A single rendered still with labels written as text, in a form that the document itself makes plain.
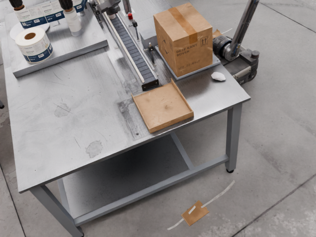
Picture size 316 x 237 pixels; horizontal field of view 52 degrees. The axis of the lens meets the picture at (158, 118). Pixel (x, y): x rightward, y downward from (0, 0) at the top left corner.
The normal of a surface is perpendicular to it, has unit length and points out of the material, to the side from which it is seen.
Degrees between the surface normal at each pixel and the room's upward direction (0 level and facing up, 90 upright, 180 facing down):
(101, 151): 0
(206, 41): 90
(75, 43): 0
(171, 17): 0
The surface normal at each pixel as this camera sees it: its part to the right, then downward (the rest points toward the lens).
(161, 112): -0.13, -0.63
